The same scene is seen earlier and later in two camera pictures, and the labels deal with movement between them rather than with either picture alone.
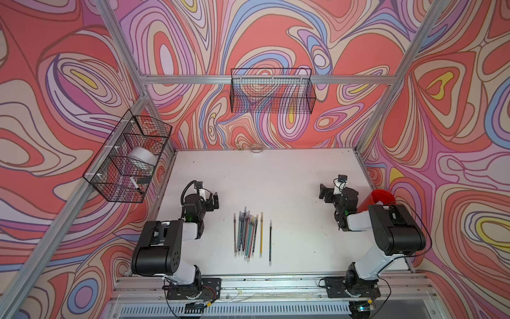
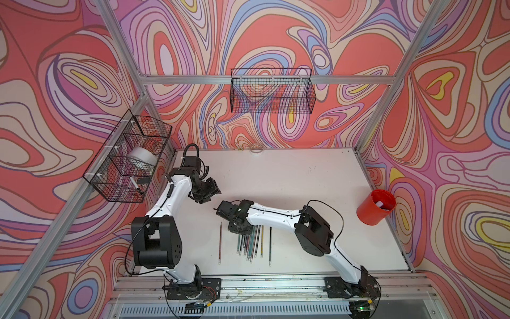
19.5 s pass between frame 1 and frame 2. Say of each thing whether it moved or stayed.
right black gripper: moved
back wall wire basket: stayed
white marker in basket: stayed
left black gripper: moved
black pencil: stayed
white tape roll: stayed
